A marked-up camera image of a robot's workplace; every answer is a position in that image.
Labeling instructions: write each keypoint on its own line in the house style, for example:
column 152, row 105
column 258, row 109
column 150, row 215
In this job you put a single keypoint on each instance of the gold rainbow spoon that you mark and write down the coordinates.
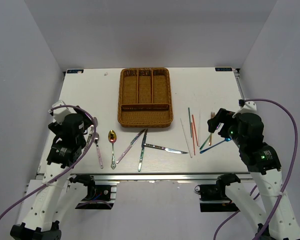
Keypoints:
column 112, row 138

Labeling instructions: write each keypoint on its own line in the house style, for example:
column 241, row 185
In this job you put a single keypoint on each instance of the pink handled silver spoon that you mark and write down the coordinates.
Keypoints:
column 96, row 139

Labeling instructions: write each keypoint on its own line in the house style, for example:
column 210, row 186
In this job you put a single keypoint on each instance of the green handled knife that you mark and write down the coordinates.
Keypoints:
column 142, row 150

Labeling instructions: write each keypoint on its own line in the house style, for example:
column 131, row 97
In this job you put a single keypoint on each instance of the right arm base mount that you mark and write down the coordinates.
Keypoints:
column 212, row 197

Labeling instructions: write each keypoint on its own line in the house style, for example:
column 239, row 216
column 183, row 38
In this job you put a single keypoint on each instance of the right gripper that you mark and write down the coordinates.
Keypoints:
column 223, row 116

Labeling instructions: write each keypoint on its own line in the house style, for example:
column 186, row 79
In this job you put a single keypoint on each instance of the left blue table label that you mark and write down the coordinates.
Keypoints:
column 74, row 71

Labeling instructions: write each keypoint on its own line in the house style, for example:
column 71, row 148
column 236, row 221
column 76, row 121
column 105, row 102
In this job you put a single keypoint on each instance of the pink handled knife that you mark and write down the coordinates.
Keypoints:
column 130, row 146

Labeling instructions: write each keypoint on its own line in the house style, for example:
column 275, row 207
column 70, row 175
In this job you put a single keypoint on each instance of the dark handled knife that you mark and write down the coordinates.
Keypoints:
column 166, row 149

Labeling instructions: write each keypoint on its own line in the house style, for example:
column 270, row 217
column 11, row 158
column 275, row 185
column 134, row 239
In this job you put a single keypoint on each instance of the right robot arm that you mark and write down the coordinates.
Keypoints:
column 276, row 219

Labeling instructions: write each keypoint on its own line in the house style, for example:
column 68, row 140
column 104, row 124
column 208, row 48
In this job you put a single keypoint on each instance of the right blue table label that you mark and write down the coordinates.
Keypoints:
column 223, row 69

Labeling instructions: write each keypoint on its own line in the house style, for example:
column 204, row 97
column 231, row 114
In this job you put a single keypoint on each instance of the aluminium table rail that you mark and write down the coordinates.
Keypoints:
column 155, row 176

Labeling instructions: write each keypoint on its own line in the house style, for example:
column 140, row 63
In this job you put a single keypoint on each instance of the green rainbow fork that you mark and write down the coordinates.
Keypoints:
column 206, row 141

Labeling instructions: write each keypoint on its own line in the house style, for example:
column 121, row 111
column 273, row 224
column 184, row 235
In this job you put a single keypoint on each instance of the teal chopstick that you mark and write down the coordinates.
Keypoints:
column 189, row 115

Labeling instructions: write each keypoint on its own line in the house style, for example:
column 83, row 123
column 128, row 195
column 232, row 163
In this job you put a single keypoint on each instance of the blue fork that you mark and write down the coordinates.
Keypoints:
column 215, row 145

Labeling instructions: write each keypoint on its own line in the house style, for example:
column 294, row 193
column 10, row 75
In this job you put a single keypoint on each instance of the blue table label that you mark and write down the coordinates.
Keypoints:
column 74, row 71
column 223, row 69

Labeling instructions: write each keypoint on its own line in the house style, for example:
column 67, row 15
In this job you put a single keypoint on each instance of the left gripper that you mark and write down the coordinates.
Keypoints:
column 87, row 122

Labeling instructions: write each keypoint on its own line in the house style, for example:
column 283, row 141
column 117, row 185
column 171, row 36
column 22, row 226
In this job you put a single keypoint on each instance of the long orange chopstick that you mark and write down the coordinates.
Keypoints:
column 195, row 130

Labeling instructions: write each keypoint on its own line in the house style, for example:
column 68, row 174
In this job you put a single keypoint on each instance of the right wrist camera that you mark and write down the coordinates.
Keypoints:
column 246, row 106

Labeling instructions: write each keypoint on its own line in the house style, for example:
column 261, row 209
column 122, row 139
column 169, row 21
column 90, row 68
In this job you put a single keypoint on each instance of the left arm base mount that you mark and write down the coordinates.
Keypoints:
column 99, row 196

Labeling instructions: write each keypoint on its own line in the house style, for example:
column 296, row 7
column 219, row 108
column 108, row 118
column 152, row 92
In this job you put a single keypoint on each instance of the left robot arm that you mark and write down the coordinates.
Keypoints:
column 69, row 146

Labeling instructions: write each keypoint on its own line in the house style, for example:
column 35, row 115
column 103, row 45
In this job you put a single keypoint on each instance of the wicker cutlery tray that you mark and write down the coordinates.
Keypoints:
column 145, row 98

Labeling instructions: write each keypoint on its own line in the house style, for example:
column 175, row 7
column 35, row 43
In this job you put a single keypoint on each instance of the copper fork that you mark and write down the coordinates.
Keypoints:
column 212, row 115

